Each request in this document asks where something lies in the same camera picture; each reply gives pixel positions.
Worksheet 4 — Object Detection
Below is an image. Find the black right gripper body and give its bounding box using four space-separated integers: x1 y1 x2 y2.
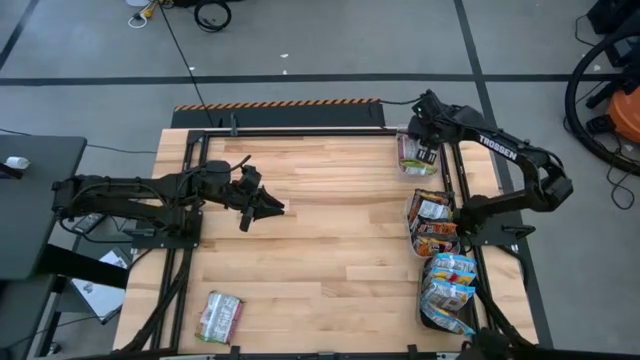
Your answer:
407 117 445 151

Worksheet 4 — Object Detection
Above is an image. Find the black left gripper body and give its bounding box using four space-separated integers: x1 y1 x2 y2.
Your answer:
230 164 264 234

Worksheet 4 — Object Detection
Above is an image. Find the black Maruchan noodle packet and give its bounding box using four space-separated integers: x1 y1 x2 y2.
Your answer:
412 234 457 258
412 219 459 237
407 188 455 222
417 199 453 221

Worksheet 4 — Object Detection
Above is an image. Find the blue Maruchan noodle packet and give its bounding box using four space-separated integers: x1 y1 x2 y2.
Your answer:
430 252 478 274
421 301 476 336
421 279 475 311
424 267 476 287

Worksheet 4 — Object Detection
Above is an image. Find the clear plastic bin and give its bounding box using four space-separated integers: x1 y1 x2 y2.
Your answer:
396 129 444 178
404 188 462 259

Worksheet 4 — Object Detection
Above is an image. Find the black mat with hazard stripe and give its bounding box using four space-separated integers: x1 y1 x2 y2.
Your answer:
171 98 387 129

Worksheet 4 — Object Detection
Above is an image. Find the black power adapter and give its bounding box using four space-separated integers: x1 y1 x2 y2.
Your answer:
71 209 110 236

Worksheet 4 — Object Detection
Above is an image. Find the black foot pedal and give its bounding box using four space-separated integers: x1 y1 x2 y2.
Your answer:
584 113 610 136

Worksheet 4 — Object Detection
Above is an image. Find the dark grey plastic bin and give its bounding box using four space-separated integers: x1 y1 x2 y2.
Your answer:
417 252 479 336

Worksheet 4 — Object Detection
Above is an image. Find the white paper sheet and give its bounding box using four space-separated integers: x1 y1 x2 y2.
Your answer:
69 248 132 325

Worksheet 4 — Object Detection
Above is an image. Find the orange shop vacuum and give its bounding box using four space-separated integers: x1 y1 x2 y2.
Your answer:
606 85 640 146

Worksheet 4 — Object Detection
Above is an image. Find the black desk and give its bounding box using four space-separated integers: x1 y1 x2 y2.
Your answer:
0 134 89 281

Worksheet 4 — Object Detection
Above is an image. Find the black equipment case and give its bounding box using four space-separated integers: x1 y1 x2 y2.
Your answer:
585 0 640 36

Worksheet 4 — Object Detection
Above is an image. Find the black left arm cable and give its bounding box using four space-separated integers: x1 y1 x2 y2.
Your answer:
219 153 252 176

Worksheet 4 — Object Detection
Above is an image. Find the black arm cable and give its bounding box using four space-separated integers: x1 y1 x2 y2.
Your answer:
219 153 252 176
377 95 422 107

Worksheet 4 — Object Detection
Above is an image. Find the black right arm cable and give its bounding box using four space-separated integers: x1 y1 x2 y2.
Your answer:
377 95 422 107

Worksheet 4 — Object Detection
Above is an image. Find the black aluminium table frame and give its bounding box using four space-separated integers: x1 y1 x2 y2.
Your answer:
117 127 541 360

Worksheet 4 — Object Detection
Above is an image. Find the thin black floor cable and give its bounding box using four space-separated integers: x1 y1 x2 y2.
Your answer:
0 127 160 156

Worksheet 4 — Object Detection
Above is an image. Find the long black floor cable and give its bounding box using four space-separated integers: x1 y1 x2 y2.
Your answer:
157 0 217 129

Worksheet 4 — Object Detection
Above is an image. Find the black vacuum hose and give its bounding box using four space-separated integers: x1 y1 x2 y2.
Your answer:
563 27 640 177

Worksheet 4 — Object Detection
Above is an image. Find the coiled black cable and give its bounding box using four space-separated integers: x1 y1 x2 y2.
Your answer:
193 0 234 34

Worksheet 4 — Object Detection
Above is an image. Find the tangled black floor cable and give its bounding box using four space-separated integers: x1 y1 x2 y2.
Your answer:
603 142 637 211

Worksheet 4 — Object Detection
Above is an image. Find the yellow and white plug cable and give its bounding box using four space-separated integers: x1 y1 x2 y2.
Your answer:
126 0 160 30

